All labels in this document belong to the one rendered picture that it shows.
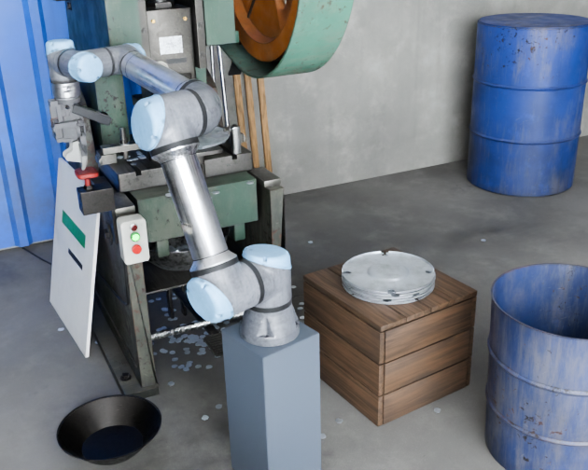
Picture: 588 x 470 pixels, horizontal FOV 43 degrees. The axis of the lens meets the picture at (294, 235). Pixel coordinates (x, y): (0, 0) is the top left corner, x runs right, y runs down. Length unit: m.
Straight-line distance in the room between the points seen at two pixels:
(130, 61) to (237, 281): 0.68
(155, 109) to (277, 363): 0.67
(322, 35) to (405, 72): 2.04
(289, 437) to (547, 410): 0.66
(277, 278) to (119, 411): 0.84
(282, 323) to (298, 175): 2.33
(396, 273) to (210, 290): 0.81
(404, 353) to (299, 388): 0.43
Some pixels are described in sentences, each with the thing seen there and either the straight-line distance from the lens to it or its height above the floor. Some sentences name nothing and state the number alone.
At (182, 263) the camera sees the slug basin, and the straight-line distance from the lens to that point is 2.51.
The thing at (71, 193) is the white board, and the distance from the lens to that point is 2.84.
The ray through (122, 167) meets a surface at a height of 0.70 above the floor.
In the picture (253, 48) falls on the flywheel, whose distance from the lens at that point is 2.62.
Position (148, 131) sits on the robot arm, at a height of 0.99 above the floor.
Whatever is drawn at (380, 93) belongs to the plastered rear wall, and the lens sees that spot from 4.24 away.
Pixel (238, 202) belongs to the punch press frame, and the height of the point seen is 0.57.
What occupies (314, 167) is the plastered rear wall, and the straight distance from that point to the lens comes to 4.13.
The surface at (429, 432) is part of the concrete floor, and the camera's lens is 2.32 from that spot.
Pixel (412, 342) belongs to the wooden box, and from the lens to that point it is 2.24.
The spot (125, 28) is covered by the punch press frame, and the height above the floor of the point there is 1.13.
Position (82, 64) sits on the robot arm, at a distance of 2.00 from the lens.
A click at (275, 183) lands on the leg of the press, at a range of 2.40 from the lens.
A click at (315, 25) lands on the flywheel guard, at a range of 2.25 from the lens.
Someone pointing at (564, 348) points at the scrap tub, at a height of 0.45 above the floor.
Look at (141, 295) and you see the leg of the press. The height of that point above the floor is 0.36.
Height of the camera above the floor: 1.43
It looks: 24 degrees down
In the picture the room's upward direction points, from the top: 2 degrees counter-clockwise
